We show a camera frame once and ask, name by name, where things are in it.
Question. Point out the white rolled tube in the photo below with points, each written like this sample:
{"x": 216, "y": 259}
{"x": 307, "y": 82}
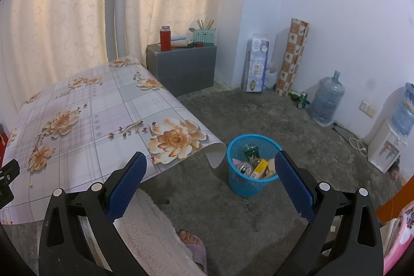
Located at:
{"x": 179, "y": 42}

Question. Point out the person's foot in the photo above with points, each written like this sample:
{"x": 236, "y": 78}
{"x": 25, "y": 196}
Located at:
{"x": 189, "y": 237}

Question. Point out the red thermos flask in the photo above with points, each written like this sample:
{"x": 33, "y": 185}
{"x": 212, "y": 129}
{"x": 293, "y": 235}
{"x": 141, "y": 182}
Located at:
{"x": 165, "y": 41}

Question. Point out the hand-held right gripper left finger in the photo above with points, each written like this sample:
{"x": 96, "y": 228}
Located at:
{"x": 127, "y": 185}

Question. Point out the pink printed item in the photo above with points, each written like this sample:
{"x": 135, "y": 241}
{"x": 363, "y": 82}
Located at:
{"x": 401, "y": 247}

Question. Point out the white wall socket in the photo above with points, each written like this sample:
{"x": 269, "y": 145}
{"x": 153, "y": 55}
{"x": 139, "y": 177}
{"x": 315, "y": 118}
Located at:
{"x": 367, "y": 108}

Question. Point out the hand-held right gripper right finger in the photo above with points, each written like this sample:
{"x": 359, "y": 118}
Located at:
{"x": 294, "y": 185}

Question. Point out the small white bag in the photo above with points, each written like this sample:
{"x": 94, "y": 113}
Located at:
{"x": 271, "y": 75}

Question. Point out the orange panel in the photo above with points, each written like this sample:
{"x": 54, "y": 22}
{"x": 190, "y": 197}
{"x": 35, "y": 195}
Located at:
{"x": 394, "y": 208}

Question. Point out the white water dispenser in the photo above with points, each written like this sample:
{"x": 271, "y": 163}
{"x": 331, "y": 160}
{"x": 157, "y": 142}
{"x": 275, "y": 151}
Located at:
{"x": 381, "y": 146}

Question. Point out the green plastic bottle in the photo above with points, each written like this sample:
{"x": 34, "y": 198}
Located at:
{"x": 251, "y": 151}

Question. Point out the purple slipper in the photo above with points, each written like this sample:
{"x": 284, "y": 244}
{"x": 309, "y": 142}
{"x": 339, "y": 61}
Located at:
{"x": 197, "y": 256}

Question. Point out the green plastic utensil basket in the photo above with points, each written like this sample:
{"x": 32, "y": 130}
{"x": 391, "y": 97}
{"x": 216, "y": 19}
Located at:
{"x": 205, "y": 36}

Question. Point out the toilet paper pack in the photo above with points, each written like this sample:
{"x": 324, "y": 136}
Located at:
{"x": 255, "y": 65}

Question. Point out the clear package with pink paper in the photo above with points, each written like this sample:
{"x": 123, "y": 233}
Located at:
{"x": 236, "y": 162}

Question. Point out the blue plastic waste basket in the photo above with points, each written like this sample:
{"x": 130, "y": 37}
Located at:
{"x": 245, "y": 185}

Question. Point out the wide cream patterned curtain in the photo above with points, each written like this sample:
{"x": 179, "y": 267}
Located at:
{"x": 58, "y": 4}

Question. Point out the patterned wrapping paper roll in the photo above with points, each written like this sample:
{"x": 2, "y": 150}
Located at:
{"x": 292, "y": 56}

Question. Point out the bundle of wooden chopsticks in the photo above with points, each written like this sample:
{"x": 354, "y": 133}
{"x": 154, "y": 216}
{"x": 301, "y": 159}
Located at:
{"x": 200, "y": 24}

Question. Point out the blue dispenser water bottle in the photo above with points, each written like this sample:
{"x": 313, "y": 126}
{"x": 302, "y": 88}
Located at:
{"x": 406, "y": 111}

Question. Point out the green drink can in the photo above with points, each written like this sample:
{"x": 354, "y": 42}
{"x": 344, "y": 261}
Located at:
{"x": 293, "y": 95}
{"x": 302, "y": 100}

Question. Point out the grey cabinet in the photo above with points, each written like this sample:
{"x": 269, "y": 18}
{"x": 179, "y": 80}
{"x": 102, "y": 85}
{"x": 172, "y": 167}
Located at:
{"x": 184, "y": 72}

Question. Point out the large clear water jug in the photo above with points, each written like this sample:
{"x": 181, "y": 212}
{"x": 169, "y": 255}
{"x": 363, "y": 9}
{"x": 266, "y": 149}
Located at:
{"x": 326, "y": 98}

